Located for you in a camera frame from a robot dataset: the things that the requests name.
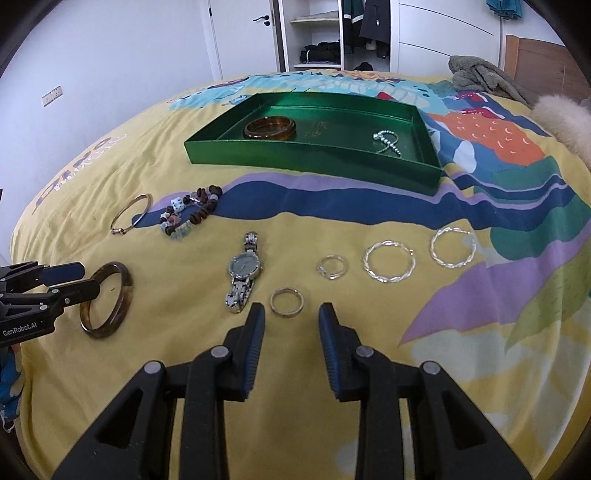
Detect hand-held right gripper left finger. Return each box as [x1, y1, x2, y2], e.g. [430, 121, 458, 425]
[51, 302, 266, 480]

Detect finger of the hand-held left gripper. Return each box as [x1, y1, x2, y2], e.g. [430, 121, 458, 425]
[0, 278, 101, 320]
[0, 261, 86, 293]

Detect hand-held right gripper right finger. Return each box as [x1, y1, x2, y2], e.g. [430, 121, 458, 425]
[318, 302, 532, 480]

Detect tortoiseshell bangle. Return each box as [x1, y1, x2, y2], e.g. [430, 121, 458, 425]
[79, 261, 134, 340]

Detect silver band ring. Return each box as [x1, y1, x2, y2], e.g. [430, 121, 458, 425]
[270, 287, 304, 318]

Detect thin metal clasp bangle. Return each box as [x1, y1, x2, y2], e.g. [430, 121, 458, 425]
[111, 193, 153, 236]

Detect small silver stone ring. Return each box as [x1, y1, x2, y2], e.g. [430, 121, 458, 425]
[316, 254, 349, 281]

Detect silver wristwatch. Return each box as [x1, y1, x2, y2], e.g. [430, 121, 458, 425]
[225, 232, 264, 315]

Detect twisted silver hoop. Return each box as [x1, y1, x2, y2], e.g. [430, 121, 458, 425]
[362, 240, 417, 284]
[429, 226, 477, 269]

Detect brown beaded bracelet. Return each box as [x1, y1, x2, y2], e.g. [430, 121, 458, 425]
[158, 185, 223, 241]

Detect green metallic tray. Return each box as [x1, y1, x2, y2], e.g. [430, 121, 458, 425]
[184, 91, 444, 197]

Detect colourful printed bedsheet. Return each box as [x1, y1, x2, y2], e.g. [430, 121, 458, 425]
[9, 69, 591, 480]

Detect amber translucent bangle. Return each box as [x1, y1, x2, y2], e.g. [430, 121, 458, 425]
[243, 116, 297, 141]

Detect white door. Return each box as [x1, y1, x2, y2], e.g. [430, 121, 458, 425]
[208, 0, 282, 81]

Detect folded black clothes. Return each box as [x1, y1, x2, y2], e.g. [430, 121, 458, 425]
[299, 41, 342, 64]

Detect grey fuzzy cloth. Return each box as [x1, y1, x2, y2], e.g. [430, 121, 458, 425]
[449, 55, 532, 107]

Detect fluffy beige pillow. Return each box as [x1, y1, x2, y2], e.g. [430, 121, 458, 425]
[531, 95, 591, 155]

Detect green hanging jacket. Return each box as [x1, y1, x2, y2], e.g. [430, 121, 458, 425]
[342, 0, 365, 52]

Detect dark hanging jacket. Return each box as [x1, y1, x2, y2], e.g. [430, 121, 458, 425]
[359, 0, 391, 58]

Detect white wardrobe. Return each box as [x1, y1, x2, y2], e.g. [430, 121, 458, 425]
[274, 0, 504, 77]

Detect wooden headboard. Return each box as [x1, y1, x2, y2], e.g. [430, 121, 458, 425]
[503, 34, 591, 107]

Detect teal hanging garment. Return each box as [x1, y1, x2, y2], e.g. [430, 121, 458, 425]
[486, 0, 525, 20]

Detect pearl bracelet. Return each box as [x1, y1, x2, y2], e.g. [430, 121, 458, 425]
[372, 130, 407, 158]

